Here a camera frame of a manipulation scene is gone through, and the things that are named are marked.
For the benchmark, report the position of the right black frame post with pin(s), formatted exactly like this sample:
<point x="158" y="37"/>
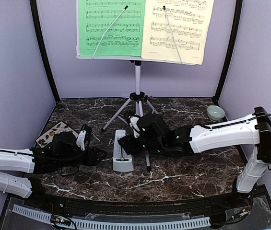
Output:
<point x="230" y="50"/>

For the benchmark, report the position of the clear metronome front cover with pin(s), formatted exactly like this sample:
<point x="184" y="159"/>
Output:
<point x="88" y="169"/>

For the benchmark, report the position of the white slotted cable duct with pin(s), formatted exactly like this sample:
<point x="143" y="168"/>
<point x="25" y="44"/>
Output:
<point x="114" y="222"/>

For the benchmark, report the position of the pale green ceramic bowl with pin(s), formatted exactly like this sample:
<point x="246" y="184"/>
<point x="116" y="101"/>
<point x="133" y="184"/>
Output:
<point x="215" y="113"/>

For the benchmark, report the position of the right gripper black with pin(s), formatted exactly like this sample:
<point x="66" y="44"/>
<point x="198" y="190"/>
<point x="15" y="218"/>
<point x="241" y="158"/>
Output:
<point x="129" y="147"/>

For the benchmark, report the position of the white perforated music stand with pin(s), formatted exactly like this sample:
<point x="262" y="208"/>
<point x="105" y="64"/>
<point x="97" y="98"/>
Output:
<point x="138" y="96"/>

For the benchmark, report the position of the green sheet music page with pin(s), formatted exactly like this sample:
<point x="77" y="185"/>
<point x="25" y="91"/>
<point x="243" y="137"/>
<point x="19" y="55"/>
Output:
<point x="110" y="28"/>

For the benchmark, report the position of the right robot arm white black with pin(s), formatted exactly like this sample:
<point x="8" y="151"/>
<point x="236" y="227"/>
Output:
<point x="152" y="135"/>

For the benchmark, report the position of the left black frame post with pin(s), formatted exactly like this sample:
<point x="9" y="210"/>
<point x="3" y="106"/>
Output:
<point x="42" y="49"/>

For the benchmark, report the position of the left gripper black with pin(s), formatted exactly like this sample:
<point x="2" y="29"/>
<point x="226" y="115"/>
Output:
<point x="91" y="156"/>

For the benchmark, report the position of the white metronome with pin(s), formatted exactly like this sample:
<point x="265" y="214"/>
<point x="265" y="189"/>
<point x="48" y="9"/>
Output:
<point x="122" y="162"/>

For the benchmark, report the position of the yellow sheet music page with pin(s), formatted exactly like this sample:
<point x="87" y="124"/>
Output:
<point x="176" y="30"/>

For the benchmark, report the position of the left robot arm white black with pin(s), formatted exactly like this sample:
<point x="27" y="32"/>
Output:
<point x="65" y="150"/>

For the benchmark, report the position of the black frame post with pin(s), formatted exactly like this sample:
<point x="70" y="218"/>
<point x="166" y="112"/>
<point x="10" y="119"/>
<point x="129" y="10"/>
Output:
<point x="42" y="49"/>
<point x="230" y="50"/>

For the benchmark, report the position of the floral square ceramic plate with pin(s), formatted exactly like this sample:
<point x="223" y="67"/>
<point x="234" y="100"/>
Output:
<point x="47" y="137"/>

